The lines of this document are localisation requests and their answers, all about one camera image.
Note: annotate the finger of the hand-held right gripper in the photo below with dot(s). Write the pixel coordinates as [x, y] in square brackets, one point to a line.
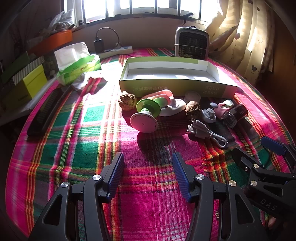
[272, 144]
[245, 157]

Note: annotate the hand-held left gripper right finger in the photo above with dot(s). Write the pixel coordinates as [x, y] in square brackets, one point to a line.
[181, 171]

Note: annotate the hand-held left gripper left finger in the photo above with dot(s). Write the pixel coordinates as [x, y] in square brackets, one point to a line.
[116, 171]

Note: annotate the black clear small device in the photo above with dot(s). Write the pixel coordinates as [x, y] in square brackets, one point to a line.
[233, 114]

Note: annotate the small pink white gadget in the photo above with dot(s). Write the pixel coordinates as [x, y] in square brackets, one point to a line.
[223, 106]

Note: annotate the small grey white plug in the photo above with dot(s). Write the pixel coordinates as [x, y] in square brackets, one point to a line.
[209, 114]

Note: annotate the white panda-shaped holder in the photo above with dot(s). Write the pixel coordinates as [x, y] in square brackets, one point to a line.
[174, 109]

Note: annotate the brown walnut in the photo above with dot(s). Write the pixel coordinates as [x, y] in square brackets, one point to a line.
[193, 107]
[126, 102]

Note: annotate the green white spool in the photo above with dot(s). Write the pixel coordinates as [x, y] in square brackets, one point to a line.
[145, 113]

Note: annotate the pink white clip hook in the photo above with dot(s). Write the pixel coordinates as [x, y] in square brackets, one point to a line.
[159, 95]

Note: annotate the green white cardboard box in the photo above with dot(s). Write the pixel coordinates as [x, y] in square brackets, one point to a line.
[171, 89]

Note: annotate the plaid cloth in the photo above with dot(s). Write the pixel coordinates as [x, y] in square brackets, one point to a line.
[81, 150]

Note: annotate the long black ribbed object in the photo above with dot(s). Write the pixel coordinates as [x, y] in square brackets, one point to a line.
[46, 109]

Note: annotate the crumpled white tissue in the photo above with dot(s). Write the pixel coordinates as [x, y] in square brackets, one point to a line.
[85, 78]

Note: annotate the cream heart print curtain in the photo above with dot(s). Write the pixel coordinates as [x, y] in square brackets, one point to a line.
[242, 34]

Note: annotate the green tissue pack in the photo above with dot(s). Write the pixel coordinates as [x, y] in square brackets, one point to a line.
[76, 62]

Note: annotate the grey desktop heater fan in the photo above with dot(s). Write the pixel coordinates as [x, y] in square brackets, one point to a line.
[192, 42]

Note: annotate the yellow-green box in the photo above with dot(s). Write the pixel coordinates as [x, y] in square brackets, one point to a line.
[23, 85]

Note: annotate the black charger adapter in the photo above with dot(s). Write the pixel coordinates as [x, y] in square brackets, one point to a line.
[99, 45]

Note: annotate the striped box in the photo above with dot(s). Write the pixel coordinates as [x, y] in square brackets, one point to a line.
[32, 66]

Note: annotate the orange box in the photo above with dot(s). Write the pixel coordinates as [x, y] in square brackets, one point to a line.
[53, 41]

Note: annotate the black window latch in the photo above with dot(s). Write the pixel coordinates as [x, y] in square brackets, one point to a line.
[187, 14]

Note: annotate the pile of plastic bags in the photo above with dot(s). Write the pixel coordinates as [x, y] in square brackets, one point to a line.
[60, 22]

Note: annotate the barred window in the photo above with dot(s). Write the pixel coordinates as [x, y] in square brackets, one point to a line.
[138, 9]

